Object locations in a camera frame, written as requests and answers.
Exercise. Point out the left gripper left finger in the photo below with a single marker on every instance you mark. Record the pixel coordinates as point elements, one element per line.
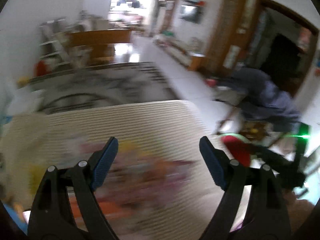
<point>51,214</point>

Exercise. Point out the white magazine rack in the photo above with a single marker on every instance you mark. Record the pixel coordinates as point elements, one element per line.
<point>54,39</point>

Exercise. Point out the low tv cabinet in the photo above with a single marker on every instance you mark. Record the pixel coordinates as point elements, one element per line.
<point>188,54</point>

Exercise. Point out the red bin with green rim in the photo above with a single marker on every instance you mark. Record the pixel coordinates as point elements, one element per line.
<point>239,147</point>

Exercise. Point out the red bag on floor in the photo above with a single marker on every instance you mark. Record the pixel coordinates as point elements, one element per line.
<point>42,68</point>

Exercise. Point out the wall mounted television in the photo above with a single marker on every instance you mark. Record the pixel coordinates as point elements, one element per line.
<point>191,13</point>

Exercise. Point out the beige striped table cloth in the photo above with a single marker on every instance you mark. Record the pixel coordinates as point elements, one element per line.
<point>30,143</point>

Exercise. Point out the grey patterned floor rug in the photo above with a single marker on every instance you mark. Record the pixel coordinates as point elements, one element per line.
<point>102,86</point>

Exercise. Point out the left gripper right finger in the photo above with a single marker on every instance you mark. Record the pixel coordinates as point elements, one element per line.
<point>252,205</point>

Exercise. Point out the dark wooden chair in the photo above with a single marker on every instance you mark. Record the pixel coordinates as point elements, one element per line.
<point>255,131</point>

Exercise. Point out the purple snack wrapper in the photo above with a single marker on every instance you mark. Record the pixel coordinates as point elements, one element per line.
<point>139,181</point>

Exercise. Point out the small red flower pot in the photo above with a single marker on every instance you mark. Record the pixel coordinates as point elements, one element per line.
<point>211,82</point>

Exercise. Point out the wooden bench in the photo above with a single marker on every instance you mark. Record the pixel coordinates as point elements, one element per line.
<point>100,43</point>

